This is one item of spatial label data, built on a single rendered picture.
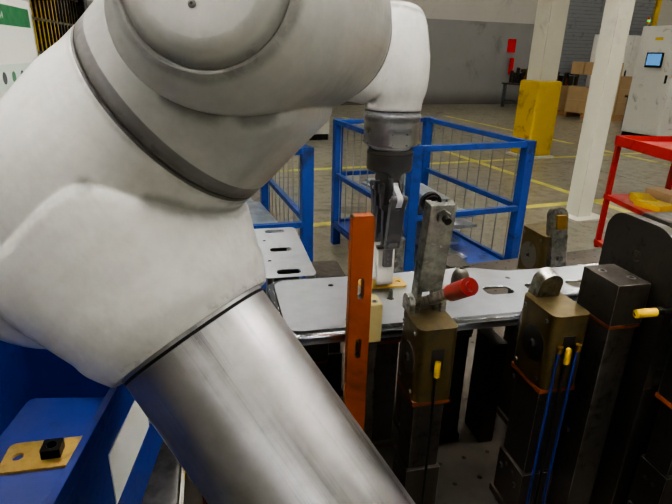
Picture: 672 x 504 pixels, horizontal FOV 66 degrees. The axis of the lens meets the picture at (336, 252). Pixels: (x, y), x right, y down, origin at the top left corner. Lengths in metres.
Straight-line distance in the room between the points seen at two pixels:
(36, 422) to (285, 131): 0.45
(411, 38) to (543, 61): 7.50
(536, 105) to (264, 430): 8.02
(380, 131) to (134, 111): 0.59
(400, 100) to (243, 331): 0.57
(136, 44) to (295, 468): 0.22
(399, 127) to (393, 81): 0.07
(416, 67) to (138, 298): 0.61
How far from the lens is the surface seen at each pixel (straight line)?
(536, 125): 8.29
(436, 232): 0.68
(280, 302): 0.87
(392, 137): 0.82
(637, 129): 11.72
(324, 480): 0.31
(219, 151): 0.26
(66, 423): 0.61
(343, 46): 0.25
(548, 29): 8.30
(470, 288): 0.61
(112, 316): 0.29
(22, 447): 0.60
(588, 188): 5.33
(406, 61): 0.80
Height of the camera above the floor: 1.39
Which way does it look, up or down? 21 degrees down
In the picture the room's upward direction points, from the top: 2 degrees clockwise
